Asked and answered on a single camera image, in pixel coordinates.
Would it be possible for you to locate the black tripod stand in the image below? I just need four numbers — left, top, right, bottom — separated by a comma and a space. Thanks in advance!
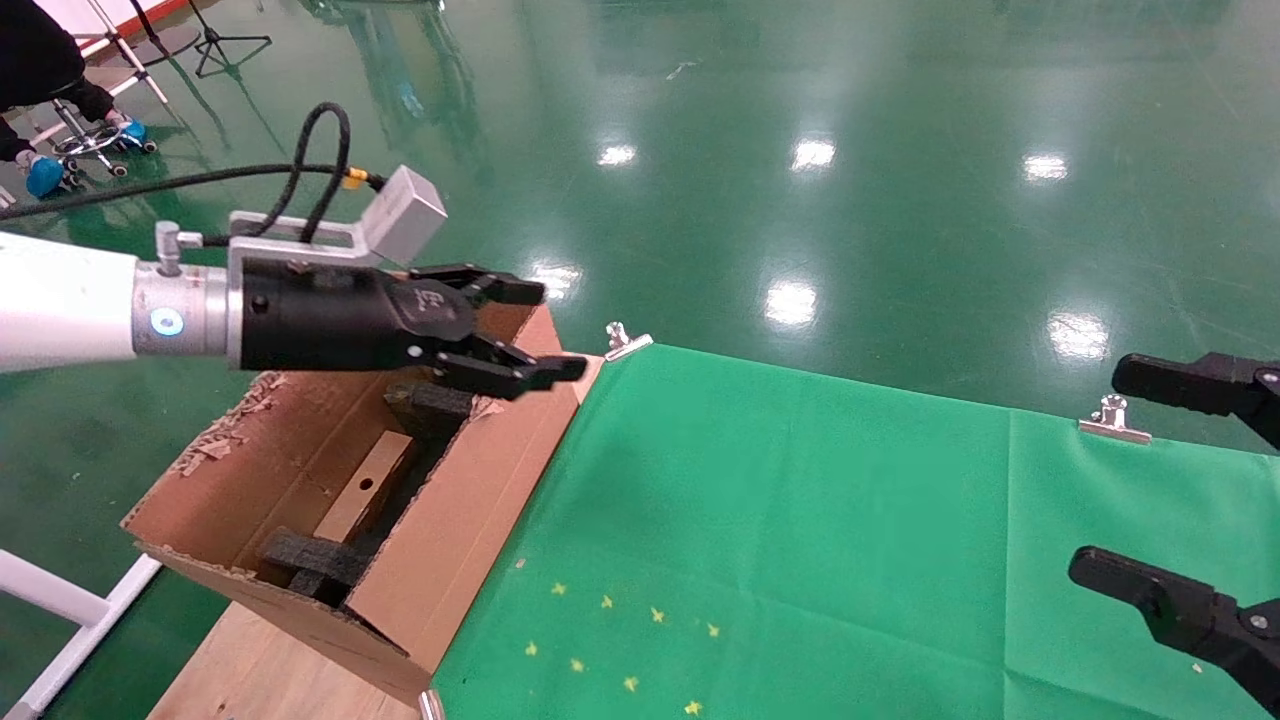
185, 0, 273, 79

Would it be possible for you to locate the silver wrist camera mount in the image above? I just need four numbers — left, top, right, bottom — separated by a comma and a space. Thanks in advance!
228, 165, 449, 271

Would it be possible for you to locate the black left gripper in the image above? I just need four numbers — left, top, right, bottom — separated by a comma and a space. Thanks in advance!
240, 258, 589, 401

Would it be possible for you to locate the small taped cardboard box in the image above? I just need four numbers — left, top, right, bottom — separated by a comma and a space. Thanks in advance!
313, 430, 419, 546

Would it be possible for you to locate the chrome swivel stool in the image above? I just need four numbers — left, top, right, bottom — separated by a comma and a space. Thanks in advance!
50, 98, 159, 186

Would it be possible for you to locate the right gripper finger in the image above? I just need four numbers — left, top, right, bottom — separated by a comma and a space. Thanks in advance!
1110, 352, 1280, 451
1068, 545, 1280, 716

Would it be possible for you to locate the green table cloth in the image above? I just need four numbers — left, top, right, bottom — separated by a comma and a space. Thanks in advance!
430, 343, 1280, 720

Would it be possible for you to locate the large open cardboard carton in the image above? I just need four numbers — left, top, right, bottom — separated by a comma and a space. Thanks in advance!
120, 300, 606, 706

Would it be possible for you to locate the white tubular floor frame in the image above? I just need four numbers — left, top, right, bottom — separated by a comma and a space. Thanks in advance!
0, 548, 166, 720

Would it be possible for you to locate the white desk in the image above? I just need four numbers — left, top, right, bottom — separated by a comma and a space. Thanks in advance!
60, 0, 171, 106

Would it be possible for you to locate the person in black clothes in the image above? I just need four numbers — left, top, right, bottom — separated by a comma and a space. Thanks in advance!
0, 0, 119, 166

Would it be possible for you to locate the black camera cable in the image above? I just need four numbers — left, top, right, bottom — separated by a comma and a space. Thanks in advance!
0, 102, 386, 246

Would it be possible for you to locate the black foam insert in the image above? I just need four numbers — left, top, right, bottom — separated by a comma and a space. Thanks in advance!
258, 380, 479, 606

